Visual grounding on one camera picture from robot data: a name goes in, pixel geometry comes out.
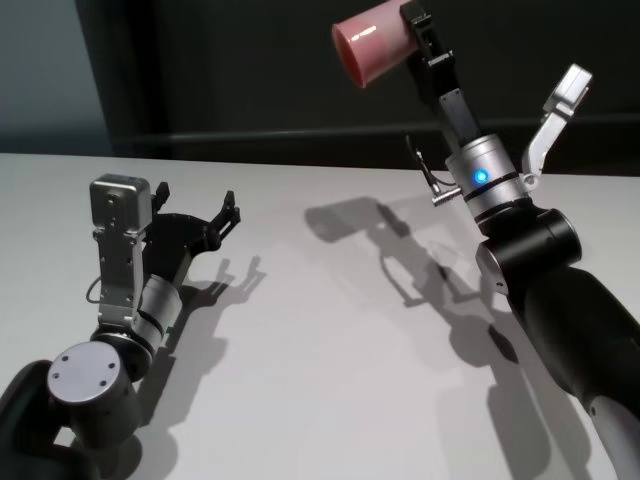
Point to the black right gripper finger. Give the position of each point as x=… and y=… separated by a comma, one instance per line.
x=417, y=12

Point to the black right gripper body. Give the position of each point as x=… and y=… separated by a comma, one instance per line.
x=442, y=80

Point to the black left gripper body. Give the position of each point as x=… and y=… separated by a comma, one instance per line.
x=175, y=240

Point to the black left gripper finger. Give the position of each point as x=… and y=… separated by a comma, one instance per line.
x=225, y=217
x=159, y=197

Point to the pink plastic cup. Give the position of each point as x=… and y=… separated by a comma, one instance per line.
x=375, y=40

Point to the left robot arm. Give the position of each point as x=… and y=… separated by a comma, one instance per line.
x=100, y=360

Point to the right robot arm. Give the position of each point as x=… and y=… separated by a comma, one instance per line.
x=560, y=280

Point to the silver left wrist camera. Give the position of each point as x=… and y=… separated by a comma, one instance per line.
x=120, y=240

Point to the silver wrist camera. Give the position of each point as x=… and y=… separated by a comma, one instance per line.
x=120, y=240
x=555, y=120

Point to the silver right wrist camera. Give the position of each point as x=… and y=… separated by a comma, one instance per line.
x=555, y=120

